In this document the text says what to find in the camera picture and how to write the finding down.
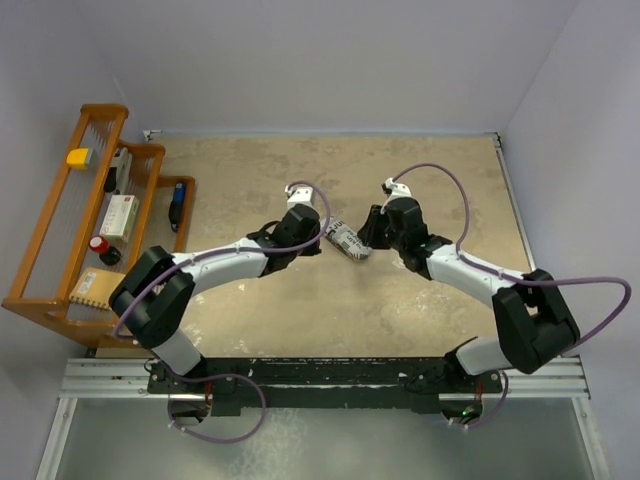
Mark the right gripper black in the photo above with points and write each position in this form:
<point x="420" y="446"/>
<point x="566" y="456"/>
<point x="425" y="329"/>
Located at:
<point x="368" y="232"/>

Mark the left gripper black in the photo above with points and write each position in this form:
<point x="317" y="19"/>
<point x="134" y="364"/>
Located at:
<point x="311" y="249"/>

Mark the white printed glasses case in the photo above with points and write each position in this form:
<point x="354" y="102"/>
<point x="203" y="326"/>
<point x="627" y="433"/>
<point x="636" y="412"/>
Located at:
<point x="345" y="239"/>

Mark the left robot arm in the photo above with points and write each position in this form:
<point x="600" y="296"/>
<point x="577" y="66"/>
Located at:
<point x="152" y="297"/>

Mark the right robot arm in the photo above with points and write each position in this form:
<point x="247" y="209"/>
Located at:
<point x="533" y="322"/>

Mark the blue black utility knife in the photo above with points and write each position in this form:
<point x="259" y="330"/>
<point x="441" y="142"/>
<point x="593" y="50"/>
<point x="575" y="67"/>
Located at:
<point x="176" y="206"/>

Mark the white red box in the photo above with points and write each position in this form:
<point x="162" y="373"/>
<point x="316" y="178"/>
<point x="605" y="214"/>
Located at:
<point x="119" y="218"/>

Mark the grey black stapler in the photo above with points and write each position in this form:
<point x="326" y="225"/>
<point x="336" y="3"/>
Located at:
<point x="118" y="172"/>

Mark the wooden tiered shelf rack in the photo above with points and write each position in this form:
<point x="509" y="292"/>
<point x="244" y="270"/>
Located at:
<point x="58" y="253"/>

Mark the yellow grey eraser block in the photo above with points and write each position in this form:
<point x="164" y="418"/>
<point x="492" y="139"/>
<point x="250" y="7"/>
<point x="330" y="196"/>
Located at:
<point x="81" y="158"/>

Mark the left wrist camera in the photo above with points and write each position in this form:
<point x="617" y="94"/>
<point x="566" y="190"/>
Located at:
<point x="299" y="195"/>

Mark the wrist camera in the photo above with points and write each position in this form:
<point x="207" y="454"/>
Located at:
<point x="299" y="195"/>
<point x="394" y="189"/>

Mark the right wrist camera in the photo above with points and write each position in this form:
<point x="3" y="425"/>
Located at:
<point x="394" y="189"/>

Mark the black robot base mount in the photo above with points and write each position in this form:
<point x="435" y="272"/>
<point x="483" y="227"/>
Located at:
<point x="422" y="385"/>

